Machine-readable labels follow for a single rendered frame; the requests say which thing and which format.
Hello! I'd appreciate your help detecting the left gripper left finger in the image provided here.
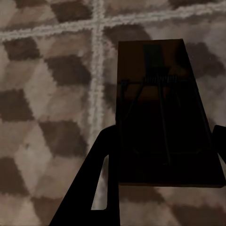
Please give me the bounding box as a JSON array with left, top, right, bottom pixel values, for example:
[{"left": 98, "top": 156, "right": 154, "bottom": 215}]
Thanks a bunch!
[{"left": 49, "top": 125, "right": 120, "bottom": 226}]

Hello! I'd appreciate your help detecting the mousetrap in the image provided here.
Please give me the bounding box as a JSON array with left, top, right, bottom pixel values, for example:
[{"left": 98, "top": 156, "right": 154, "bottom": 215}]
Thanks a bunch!
[{"left": 115, "top": 39, "right": 226, "bottom": 188}]

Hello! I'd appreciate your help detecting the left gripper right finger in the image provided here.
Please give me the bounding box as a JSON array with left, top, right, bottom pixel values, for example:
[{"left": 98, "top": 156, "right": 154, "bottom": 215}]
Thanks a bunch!
[{"left": 212, "top": 125, "right": 226, "bottom": 163}]

